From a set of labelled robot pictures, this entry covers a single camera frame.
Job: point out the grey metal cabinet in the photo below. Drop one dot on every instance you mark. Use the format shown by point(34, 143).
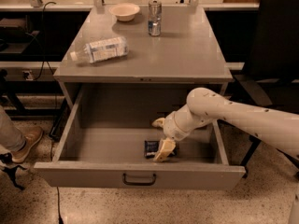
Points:
point(186, 51)

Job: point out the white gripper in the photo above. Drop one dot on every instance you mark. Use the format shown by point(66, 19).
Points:
point(170, 127)

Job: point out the beige paper bowl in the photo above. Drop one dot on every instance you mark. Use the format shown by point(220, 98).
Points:
point(125, 11)

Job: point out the clear plastic water bottle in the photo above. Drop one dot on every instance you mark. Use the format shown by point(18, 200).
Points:
point(101, 50)

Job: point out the open grey drawer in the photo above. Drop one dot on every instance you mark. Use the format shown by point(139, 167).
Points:
point(105, 134)

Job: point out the silver drink can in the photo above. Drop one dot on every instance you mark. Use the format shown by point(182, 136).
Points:
point(154, 17)

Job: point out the blue rxbar blueberry wrapper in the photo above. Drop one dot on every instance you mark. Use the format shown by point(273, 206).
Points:
point(150, 148)

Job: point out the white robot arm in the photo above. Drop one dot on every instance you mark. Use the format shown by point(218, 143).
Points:
point(275, 128)

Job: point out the grey trouser leg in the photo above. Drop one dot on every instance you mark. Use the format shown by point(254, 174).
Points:
point(11, 137)

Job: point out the wall power outlet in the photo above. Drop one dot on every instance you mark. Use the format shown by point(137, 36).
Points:
point(27, 74)

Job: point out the black drawer handle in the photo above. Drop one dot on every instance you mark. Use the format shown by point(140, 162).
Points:
point(131, 180)

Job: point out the black office chair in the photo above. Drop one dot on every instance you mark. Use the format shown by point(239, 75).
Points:
point(266, 41)

